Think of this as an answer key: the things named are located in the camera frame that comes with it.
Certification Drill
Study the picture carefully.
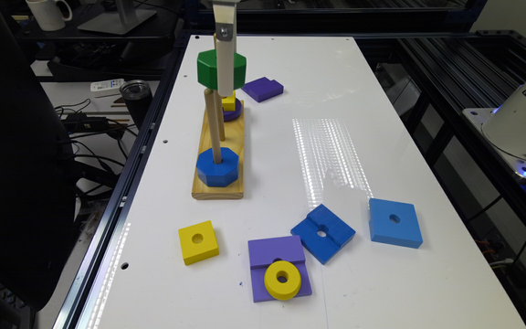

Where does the green octagonal block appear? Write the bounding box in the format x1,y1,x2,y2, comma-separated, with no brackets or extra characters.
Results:
197,49,247,90

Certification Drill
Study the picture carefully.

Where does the black office chair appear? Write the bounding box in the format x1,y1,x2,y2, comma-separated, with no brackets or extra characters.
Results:
0,13,78,311

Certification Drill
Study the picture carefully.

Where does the wooden peg base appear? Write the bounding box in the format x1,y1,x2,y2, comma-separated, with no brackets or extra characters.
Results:
192,105,245,200

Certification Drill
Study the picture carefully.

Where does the light purple square block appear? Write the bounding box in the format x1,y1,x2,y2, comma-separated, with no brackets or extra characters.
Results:
247,236,312,302

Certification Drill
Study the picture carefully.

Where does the purple round block on peg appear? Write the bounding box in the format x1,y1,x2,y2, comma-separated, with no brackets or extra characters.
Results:
223,99,243,122

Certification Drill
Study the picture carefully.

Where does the small yellow block on peg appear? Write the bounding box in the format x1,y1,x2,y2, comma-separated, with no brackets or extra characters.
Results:
221,91,236,111

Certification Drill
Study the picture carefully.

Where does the yellow square block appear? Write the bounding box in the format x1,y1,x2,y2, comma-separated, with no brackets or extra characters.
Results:
178,220,219,265

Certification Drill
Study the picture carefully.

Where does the white remote control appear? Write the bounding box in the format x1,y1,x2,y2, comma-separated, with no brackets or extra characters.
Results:
90,79,125,93

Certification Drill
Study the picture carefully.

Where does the dark blue grooved block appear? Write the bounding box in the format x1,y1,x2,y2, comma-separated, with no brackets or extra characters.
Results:
290,204,355,264

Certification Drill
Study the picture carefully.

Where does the monitor stand base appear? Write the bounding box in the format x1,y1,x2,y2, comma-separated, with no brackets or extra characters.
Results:
78,0,157,36

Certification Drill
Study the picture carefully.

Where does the blue octagonal block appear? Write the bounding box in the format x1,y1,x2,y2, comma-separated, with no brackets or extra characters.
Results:
196,147,239,187

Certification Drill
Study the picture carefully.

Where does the front wooden peg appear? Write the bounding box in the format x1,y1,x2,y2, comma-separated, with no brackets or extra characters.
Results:
204,89,223,165

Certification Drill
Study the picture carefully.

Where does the middle wooden peg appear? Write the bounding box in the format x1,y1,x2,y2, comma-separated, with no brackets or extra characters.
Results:
214,90,226,142

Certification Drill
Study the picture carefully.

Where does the white mug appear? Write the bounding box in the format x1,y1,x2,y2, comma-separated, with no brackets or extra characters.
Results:
26,0,73,32

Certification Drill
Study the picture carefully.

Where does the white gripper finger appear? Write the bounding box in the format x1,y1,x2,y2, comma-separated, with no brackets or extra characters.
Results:
213,0,237,96

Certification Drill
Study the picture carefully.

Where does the dark purple stepped block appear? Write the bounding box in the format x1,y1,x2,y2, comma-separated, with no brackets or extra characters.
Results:
242,77,284,102

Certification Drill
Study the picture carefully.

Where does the black tumbler cup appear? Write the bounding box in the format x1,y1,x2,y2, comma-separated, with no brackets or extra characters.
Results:
120,80,153,129

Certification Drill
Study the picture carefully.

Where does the yellow ring block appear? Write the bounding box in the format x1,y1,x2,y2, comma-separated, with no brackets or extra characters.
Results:
264,260,302,301

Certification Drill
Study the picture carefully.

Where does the light blue square block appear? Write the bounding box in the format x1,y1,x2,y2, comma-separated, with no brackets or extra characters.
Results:
369,198,423,249

